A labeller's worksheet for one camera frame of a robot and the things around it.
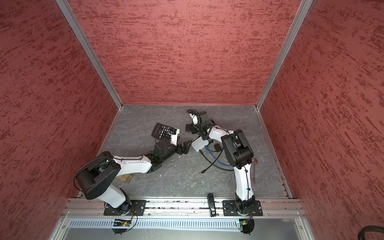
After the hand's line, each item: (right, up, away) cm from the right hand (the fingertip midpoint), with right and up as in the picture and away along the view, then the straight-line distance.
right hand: (190, 127), depth 101 cm
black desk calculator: (-20, -3, +1) cm, 20 cm away
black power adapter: (+18, -13, -5) cm, 23 cm away
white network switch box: (+6, -10, -4) cm, 13 cm away
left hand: (-2, -8, -14) cm, 16 cm away
